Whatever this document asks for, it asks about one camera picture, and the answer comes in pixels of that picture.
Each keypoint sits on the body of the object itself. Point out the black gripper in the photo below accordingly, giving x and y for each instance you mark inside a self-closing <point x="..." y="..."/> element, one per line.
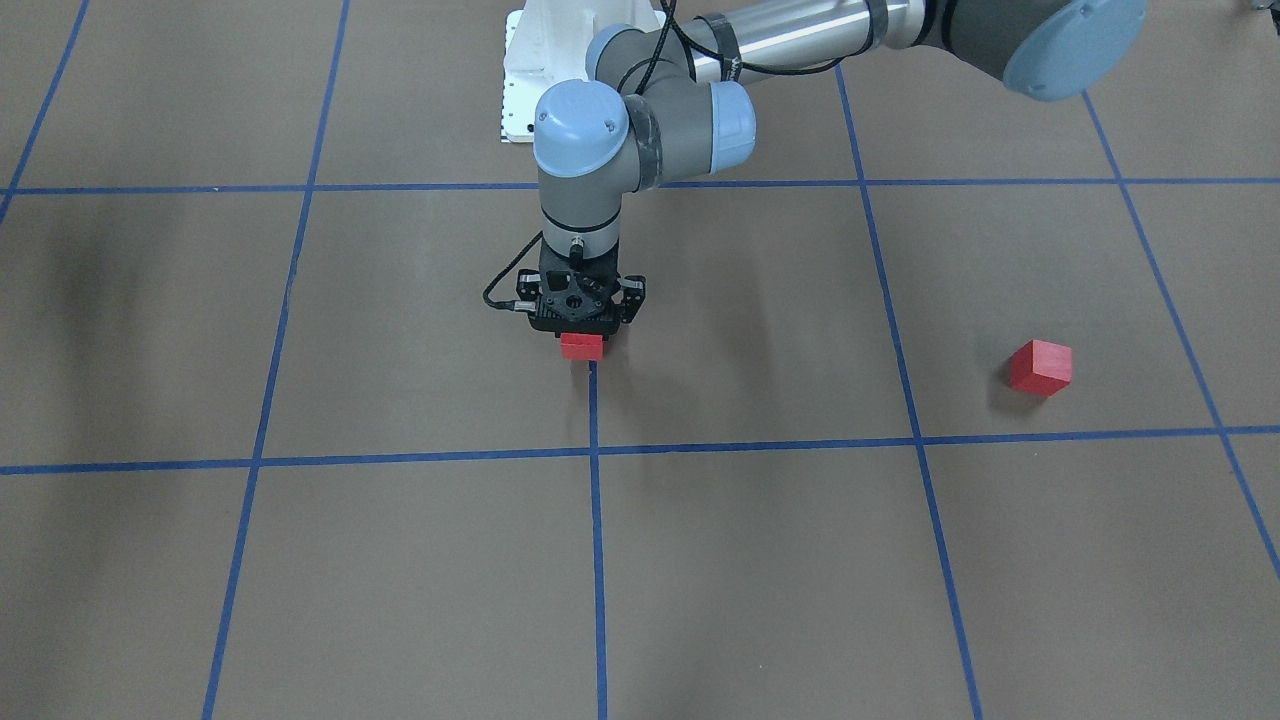
<point x="632" y="297"/>

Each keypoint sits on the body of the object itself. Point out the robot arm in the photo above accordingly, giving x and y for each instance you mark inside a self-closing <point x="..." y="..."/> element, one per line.
<point x="672" y="104"/>

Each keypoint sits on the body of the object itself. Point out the red block far side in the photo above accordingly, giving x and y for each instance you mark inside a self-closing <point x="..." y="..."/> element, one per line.
<point x="1041" y="368"/>

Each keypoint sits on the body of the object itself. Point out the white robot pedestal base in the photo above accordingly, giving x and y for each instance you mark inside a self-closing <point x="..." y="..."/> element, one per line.
<point x="547" y="42"/>

